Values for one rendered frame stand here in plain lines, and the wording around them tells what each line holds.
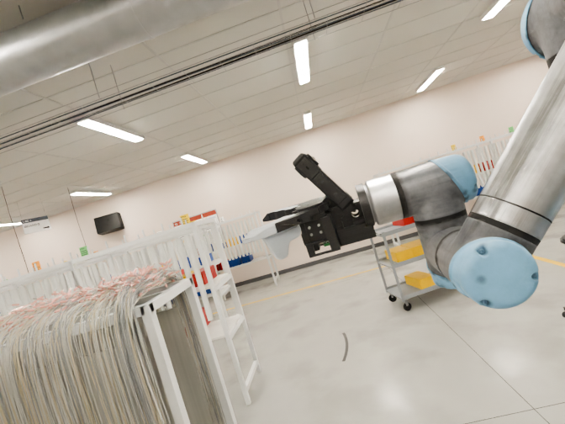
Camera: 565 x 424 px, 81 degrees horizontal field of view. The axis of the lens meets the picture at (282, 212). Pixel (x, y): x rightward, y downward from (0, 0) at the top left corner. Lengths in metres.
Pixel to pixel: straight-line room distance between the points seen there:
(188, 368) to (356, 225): 1.13
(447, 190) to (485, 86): 9.13
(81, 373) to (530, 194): 1.22
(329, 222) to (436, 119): 8.59
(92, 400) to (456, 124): 8.80
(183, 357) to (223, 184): 7.43
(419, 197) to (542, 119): 0.17
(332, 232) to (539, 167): 0.27
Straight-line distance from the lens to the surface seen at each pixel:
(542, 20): 0.66
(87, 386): 1.29
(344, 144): 8.51
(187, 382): 1.55
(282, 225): 0.49
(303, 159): 0.52
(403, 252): 4.23
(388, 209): 0.52
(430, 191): 0.52
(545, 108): 0.46
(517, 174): 0.43
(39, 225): 8.41
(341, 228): 0.54
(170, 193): 9.23
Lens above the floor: 1.59
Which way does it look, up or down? level
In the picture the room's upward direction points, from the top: 17 degrees counter-clockwise
